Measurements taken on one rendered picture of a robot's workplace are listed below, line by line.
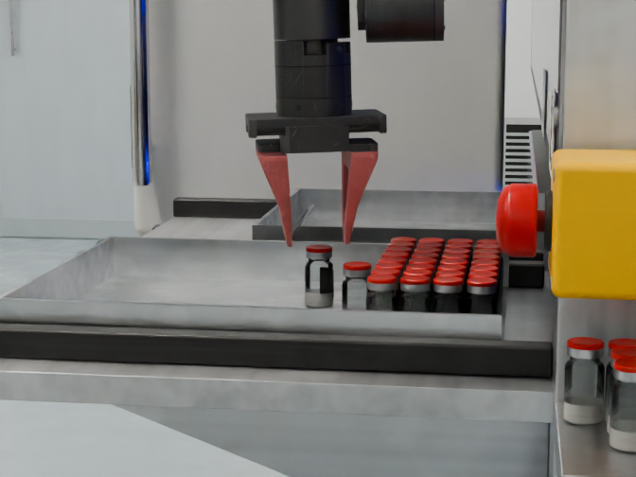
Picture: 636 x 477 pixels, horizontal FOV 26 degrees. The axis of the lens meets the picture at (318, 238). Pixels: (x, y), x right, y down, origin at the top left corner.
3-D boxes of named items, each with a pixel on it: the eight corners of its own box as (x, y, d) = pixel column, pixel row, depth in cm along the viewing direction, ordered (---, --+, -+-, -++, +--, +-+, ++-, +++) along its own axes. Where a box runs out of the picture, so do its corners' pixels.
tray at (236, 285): (508, 288, 114) (509, 246, 113) (500, 369, 88) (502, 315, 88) (111, 275, 119) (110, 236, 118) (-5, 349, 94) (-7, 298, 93)
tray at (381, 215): (614, 226, 146) (616, 194, 145) (635, 273, 120) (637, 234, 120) (297, 220, 150) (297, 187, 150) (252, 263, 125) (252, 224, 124)
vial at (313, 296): (335, 303, 107) (335, 248, 107) (330, 309, 105) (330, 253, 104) (307, 302, 108) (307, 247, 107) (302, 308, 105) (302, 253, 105)
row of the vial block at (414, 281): (446, 293, 111) (447, 238, 110) (429, 347, 93) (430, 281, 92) (418, 292, 111) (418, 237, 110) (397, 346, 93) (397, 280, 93)
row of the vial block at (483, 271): (503, 295, 110) (503, 238, 109) (496, 350, 92) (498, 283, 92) (475, 294, 110) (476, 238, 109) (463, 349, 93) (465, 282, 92)
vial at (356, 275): (374, 324, 100) (374, 261, 99) (370, 330, 98) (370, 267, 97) (344, 322, 101) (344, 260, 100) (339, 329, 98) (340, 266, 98)
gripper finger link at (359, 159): (380, 249, 102) (378, 123, 101) (285, 254, 102) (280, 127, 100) (369, 235, 109) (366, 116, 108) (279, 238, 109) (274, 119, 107)
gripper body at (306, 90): (387, 140, 101) (385, 39, 100) (249, 145, 100) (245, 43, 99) (376, 132, 108) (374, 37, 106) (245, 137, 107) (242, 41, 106)
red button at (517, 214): (564, 251, 77) (566, 180, 76) (566, 264, 73) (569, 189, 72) (495, 249, 77) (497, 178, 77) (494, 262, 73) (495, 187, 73)
